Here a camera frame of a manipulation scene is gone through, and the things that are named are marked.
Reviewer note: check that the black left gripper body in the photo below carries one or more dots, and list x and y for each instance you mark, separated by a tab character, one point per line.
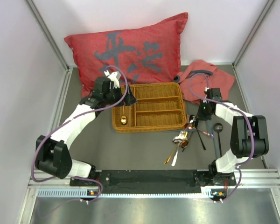
114	95

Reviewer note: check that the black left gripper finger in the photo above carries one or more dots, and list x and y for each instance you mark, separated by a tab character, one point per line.
130	99
123	102

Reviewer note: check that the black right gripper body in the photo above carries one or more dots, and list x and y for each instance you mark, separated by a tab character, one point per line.
203	114

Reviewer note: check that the gold spoon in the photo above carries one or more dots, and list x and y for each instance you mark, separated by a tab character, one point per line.
123	119

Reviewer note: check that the black oval spoon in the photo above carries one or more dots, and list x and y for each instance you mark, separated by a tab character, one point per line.
200	137

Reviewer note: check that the black round spoon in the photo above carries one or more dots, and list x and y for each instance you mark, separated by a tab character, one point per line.
218	127

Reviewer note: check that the pink handled spoon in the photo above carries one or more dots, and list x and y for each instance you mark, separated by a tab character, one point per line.
190	122

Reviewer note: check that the blue chopstick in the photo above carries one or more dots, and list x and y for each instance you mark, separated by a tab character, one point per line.
216	148

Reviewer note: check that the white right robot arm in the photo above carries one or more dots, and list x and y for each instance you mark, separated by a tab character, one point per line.
249	136

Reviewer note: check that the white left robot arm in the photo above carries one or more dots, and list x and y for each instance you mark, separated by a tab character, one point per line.
52	154

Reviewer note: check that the wicker cutlery tray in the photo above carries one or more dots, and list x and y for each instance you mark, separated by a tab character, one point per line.
160	107

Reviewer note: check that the pink crumpled cloth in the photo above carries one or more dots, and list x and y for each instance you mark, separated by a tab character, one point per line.
199	75

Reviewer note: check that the silver fork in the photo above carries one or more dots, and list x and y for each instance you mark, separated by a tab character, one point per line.
178	140

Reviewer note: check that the gold fork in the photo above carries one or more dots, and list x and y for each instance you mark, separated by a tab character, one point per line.
171	155

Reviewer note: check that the copper spoon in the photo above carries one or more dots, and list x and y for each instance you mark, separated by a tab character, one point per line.
184	144

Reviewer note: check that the red cushion with characters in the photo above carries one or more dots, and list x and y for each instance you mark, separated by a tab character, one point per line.
150	54

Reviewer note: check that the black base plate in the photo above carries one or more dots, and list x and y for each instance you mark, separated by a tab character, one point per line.
113	180

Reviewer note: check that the aluminium front rail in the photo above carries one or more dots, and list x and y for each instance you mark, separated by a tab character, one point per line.
70	187

